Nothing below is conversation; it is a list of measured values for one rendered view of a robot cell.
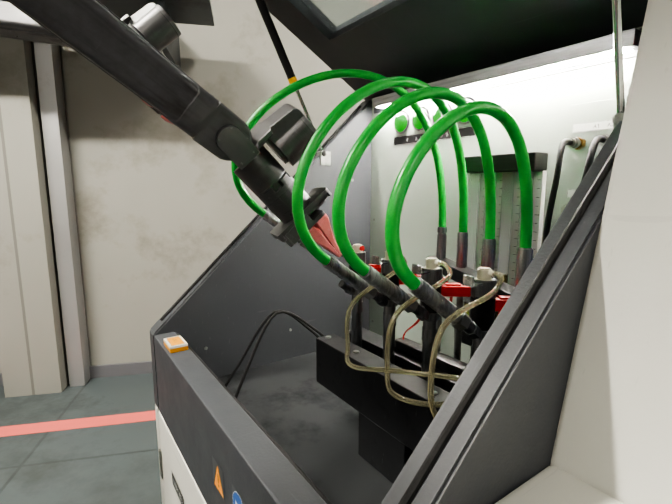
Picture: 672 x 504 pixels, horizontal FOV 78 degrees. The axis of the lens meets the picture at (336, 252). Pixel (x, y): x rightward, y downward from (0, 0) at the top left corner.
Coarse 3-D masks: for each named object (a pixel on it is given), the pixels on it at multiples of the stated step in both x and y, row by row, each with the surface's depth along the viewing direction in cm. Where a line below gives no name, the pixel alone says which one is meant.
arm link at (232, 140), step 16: (288, 112) 57; (224, 128) 52; (256, 128) 59; (272, 128) 57; (288, 128) 58; (304, 128) 58; (224, 144) 53; (240, 144) 54; (256, 144) 56; (288, 144) 58; (304, 144) 59; (240, 160) 54; (288, 160) 60
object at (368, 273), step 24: (408, 96) 48; (432, 96) 50; (456, 96) 52; (384, 120) 46; (480, 120) 55; (360, 144) 45; (480, 144) 57; (336, 192) 44; (336, 216) 45; (336, 240) 46; (360, 264) 47; (384, 288) 49; (408, 312) 53
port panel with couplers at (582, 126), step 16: (576, 112) 64; (592, 112) 62; (608, 112) 61; (576, 128) 64; (592, 128) 63; (608, 128) 61; (576, 144) 62; (576, 160) 65; (576, 176) 65; (560, 208) 68
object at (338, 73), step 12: (324, 72) 70; (336, 72) 70; (348, 72) 71; (360, 72) 71; (372, 72) 72; (300, 84) 70; (276, 96) 70; (264, 108) 70; (420, 108) 74; (252, 120) 70; (420, 120) 74; (240, 180) 71; (444, 180) 77; (240, 192) 71; (444, 192) 77; (252, 204) 72; (444, 204) 77; (444, 216) 77; (444, 228) 78
